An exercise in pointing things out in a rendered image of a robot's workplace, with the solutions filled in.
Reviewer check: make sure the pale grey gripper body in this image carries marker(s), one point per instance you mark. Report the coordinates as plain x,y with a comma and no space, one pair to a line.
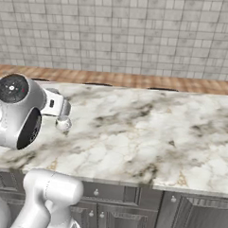
67,107

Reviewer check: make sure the dark grey drawer front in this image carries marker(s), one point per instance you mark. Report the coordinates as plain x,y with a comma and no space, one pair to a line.
115,193
5,179

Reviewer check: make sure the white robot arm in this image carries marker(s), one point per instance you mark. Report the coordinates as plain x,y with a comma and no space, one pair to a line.
11,126

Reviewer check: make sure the round silver drawer knob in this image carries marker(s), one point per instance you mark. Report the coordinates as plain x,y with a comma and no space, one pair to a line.
96,192

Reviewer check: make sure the narrow dark grey cabinet door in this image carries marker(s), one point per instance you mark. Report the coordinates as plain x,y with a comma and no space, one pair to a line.
85,220

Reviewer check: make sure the round silver door knob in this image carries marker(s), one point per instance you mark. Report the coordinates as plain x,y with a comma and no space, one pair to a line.
91,213
101,214
173,199

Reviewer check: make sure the angled dark grey cabinet door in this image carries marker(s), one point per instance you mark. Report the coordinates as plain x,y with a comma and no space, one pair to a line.
199,218

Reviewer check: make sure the wide dark grey cabinet door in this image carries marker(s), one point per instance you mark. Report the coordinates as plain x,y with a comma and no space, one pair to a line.
126,222

